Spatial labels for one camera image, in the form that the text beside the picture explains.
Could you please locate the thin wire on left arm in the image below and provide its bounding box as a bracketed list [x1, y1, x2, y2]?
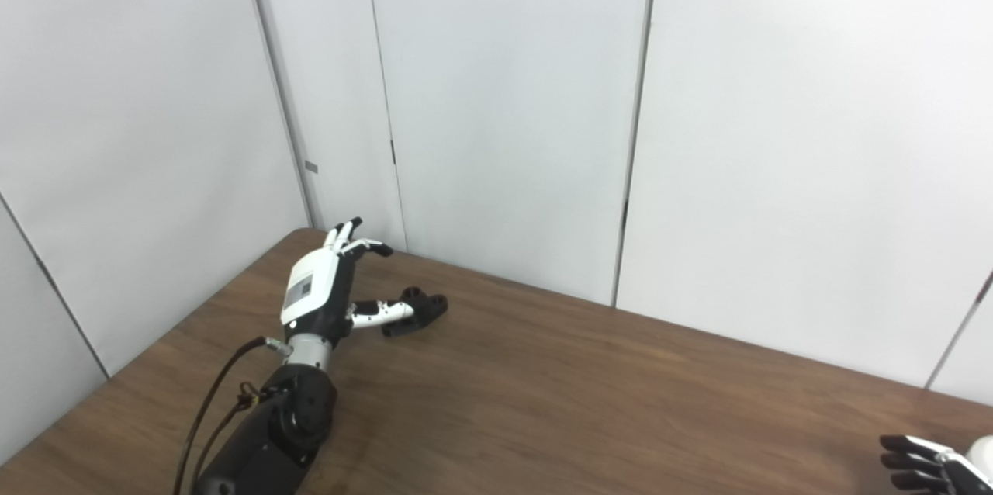
[190, 381, 268, 484]

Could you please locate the black flanged holder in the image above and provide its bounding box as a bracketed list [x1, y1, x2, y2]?
[380, 287, 449, 338]

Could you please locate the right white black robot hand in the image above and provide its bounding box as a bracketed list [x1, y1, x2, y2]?
[879, 434, 993, 495]

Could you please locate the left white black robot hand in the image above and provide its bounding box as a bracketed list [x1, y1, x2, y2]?
[279, 217, 416, 348]

